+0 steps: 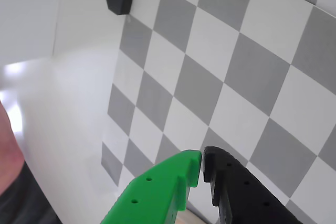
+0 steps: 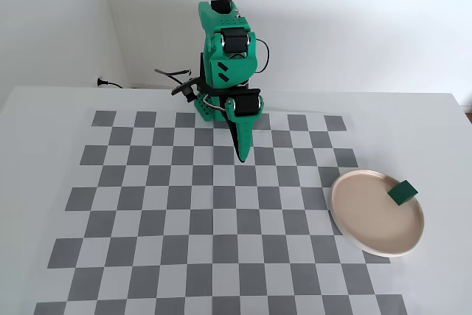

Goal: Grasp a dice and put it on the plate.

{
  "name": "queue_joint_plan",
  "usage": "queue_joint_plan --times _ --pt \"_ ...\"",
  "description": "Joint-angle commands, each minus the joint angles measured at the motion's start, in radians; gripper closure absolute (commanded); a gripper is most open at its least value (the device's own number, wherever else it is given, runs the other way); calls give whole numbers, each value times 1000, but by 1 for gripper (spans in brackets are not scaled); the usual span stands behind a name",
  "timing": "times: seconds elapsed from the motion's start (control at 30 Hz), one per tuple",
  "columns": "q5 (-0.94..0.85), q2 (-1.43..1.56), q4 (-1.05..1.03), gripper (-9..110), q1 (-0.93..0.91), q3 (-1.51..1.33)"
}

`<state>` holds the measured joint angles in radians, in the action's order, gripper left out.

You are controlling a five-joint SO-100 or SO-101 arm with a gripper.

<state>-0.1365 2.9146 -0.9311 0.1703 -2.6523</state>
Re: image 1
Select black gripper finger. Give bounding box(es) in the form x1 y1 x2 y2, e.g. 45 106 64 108
201 146 316 224

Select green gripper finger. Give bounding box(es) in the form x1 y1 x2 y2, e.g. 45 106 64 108
99 150 203 224

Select person bare forearm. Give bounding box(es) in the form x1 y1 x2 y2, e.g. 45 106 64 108
0 100 25 196

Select grey white checkerboard mat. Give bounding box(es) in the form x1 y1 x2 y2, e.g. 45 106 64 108
101 0 336 224

